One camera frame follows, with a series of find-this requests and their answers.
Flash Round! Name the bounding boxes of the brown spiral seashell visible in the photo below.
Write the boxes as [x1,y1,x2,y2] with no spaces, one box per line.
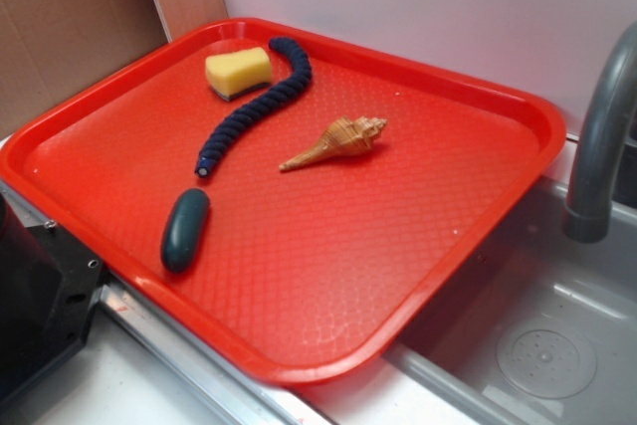
[279,116,388,172]

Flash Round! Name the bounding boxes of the yellow sponge with grey base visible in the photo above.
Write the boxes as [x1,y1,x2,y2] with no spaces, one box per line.
[204,47,273,102]

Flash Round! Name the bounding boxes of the dark green oval soap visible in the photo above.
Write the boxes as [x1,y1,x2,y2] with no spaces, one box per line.
[160,188,210,274]

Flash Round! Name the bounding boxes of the red plastic tray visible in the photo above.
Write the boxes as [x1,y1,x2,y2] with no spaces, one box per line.
[1,19,566,385]

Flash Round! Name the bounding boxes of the grey sink faucet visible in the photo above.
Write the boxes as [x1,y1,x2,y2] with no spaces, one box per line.
[562,24,636,243]

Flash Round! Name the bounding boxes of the grey plastic sink basin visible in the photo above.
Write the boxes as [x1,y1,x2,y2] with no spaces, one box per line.
[298,180,637,425]

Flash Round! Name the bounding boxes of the brown cardboard panel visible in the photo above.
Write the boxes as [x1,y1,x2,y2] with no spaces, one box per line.
[1,0,227,137]

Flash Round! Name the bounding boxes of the dark blue braided rope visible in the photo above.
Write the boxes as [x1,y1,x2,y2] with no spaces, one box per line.
[195,36,314,179]

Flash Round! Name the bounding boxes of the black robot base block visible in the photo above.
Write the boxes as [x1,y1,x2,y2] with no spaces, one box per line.
[1,199,106,409]

